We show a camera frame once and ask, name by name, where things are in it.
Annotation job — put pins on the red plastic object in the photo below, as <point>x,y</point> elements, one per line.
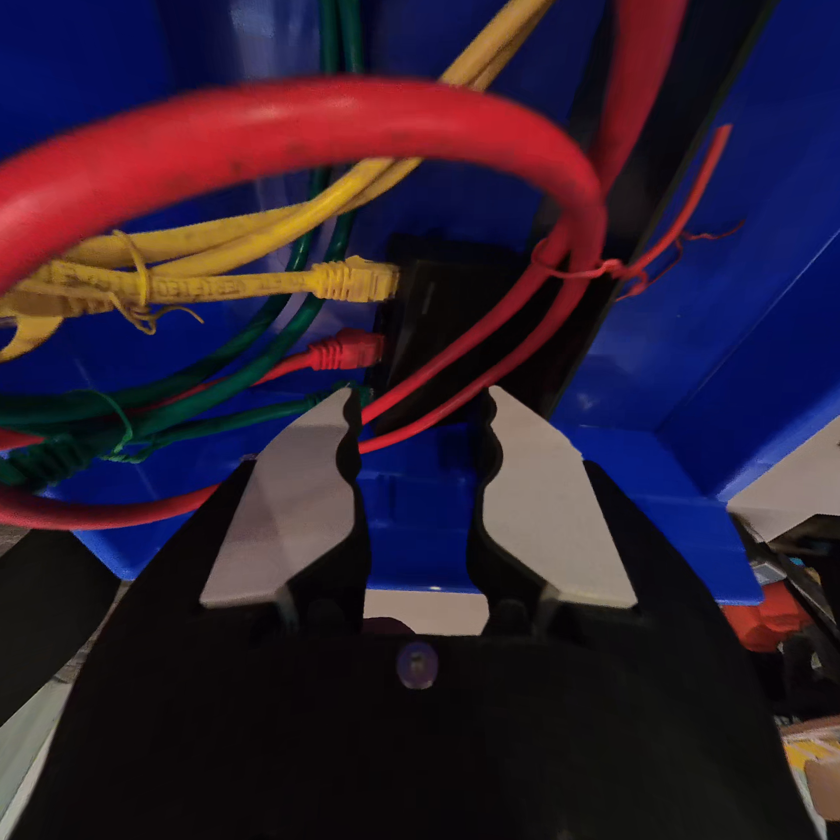
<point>764,617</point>

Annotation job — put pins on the red twist tie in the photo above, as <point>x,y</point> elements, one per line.
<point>702,177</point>

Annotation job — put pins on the blue plastic bin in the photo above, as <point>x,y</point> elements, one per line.
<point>754,295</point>

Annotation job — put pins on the black ethernet switch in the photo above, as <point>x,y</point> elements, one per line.
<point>453,295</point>

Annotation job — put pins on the yellow twist tie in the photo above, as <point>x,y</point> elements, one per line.
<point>141,275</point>

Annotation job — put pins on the green twist tie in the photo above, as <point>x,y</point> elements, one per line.
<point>121,420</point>

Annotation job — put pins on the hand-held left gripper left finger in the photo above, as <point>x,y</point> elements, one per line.
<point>289,512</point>

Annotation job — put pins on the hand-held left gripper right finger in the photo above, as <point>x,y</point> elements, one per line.
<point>558,512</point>

